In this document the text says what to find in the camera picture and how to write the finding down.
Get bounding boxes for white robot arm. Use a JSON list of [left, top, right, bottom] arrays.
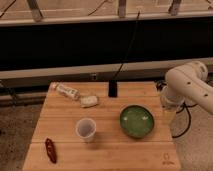
[[160, 61, 213, 125]]

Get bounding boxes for black box on table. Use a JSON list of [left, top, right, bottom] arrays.
[[108, 80, 117, 97]]

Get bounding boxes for red chili pepper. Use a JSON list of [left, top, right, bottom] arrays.
[[45, 138, 57, 164]]

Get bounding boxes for black cables beside table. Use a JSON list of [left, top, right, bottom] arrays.
[[155, 80, 198, 139]]

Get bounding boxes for clear plastic bottle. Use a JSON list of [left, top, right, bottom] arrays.
[[52, 83, 80, 100]]

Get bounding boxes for green ceramic bowl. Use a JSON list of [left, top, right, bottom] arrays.
[[120, 105, 155, 139]]

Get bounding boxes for black cable to box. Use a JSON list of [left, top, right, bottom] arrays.
[[111, 10, 141, 82]]

